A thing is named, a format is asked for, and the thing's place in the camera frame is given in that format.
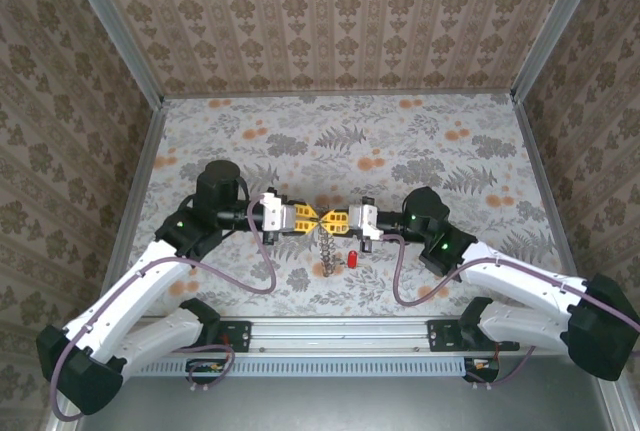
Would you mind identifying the grey metal sheet panel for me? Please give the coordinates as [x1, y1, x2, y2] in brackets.
[74, 374, 619, 431]

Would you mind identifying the aluminium table side bar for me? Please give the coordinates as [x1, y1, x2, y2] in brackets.
[99, 103, 169, 312]
[509, 95, 584, 287]

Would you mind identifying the black controller board with wires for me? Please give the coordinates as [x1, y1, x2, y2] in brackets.
[464, 356, 501, 383]
[185, 358, 226, 385]

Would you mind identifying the grey slotted cable duct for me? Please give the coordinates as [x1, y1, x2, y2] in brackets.
[124, 356, 469, 377]

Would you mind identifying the aluminium frame post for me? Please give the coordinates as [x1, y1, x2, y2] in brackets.
[58, 0, 166, 108]
[509, 0, 610, 102]

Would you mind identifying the purple cable loop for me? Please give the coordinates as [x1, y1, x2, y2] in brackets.
[169, 336, 235, 393]
[464, 340, 539, 388]

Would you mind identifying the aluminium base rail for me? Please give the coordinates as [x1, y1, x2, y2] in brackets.
[149, 316, 521, 355]

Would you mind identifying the aluminium frame bar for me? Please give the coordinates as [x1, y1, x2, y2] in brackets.
[597, 378, 640, 431]
[45, 410, 89, 431]

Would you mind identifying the aluminium table end bar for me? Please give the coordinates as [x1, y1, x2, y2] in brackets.
[162, 89, 516, 100]

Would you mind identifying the floral patterned table cover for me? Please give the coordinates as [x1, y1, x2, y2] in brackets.
[115, 94, 584, 321]

